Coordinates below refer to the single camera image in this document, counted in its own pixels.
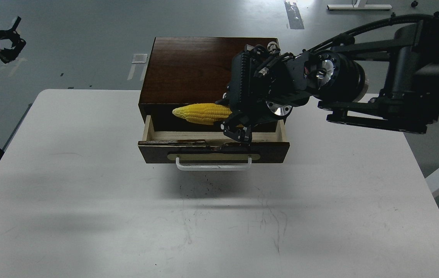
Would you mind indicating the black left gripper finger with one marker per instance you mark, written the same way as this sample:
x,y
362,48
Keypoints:
x,y
11,33
11,54

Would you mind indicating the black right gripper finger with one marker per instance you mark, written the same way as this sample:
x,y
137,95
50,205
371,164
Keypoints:
x,y
237,127
225,101

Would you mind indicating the dark wooden drawer cabinet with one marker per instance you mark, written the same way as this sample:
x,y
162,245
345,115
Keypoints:
x,y
188,70

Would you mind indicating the wooden drawer with white handle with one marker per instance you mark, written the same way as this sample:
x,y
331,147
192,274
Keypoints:
x,y
196,145

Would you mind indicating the white desk base foot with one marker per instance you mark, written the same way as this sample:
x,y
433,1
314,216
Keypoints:
x,y
359,5

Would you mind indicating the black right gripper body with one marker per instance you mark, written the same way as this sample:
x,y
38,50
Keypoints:
x,y
261,89

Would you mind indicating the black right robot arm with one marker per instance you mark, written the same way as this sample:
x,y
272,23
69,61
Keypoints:
x,y
382,75

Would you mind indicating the yellow corn cob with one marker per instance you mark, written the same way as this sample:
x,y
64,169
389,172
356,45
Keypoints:
x,y
202,113

